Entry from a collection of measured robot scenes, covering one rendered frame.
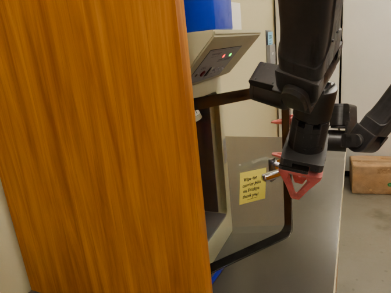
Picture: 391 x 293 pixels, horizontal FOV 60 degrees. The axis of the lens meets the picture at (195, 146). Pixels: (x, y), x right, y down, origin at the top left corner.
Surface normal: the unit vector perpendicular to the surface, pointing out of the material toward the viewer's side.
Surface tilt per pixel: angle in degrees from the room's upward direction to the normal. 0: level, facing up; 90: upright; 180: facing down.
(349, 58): 90
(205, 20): 90
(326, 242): 0
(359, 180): 92
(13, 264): 90
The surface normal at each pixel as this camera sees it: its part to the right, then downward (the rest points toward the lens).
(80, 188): -0.40, 0.29
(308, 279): -0.10, -0.96
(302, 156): -0.02, -0.83
